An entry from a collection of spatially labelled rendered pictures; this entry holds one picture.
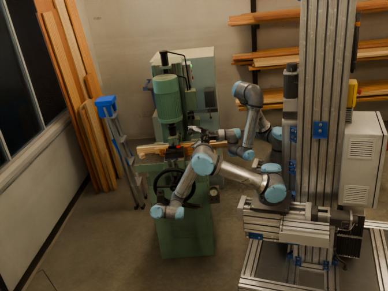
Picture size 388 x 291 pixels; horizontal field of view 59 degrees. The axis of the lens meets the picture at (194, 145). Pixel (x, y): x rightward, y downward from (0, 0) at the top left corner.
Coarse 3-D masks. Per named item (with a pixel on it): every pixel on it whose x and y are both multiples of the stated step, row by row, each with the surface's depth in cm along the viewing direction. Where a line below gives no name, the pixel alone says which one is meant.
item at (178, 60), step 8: (152, 64) 251; (160, 64) 249; (176, 64) 248; (152, 72) 251; (184, 88) 260; (184, 96) 259; (184, 104) 262; (184, 112) 265; (184, 120) 268; (184, 136) 274
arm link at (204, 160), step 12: (204, 144) 188; (192, 156) 184; (204, 156) 176; (216, 156) 181; (192, 168) 181; (204, 168) 178; (216, 168) 179; (228, 168) 181; (240, 168) 184; (240, 180) 183; (252, 180) 183; (264, 180) 183; (276, 180) 185; (264, 192) 183; (276, 192) 182
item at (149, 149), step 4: (212, 140) 258; (168, 144) 260; (180, 144) 258; (184, 144) 258; (188, 144) 258; (140, 148) 260; (144, 148) 260; (148, 148) 260; (152, 148) 260; (140, 152) 261; (144, 152) 261; (148, 152) 261; (152, 152) 261
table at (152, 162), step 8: (216, 152) 251; (136, 160) 253; (144, 160) 252; (152, 160) 251; (160, 160) 249; (136, 168) 247; (144, 168) 247; (152, 168) 247; (160, 168) 247; (168, 176) 239
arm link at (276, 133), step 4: (276, 128) 242; (280, 128) 242; (268, 132) 244; (272, 132) 239; (276, 132) 237; (280, 132) 237; (268, 136) 243; (272, 136) 240; (276, 136) 237; (280, 136) 235; (268, 140) 244; (272, 140) 241; (276, 140) 238; (280, 140) 236; (272, 144) 243; (276, 144) 239; (280, 144) 238; (276, 148) 241; (280, 148) 239
